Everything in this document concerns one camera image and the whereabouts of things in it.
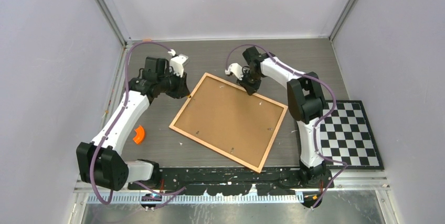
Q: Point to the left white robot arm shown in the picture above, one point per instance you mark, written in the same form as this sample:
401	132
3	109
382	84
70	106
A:
101	159

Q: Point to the orange curved plastic piece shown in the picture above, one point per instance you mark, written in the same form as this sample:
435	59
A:
139	135

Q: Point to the wooden picture frame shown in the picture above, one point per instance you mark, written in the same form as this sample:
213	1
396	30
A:
224	118

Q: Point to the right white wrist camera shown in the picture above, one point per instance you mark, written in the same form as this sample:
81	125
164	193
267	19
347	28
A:
236	70

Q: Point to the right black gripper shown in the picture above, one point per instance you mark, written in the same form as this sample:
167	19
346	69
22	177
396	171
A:
251	89

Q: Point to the black white checkerboard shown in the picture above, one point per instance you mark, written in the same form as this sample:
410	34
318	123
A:
346	137

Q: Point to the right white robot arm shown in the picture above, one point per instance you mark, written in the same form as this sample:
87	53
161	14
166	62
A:
306	103

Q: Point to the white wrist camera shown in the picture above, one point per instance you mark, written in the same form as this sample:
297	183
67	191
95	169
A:
236	70
178	63

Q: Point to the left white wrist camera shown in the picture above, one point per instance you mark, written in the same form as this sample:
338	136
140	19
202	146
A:
178	63

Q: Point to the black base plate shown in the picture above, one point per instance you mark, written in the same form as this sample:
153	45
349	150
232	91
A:
232	181

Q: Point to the aluminium rail front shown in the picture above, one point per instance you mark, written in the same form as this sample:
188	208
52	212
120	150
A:
229	198

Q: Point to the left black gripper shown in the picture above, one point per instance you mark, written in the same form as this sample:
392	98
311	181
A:
181	90

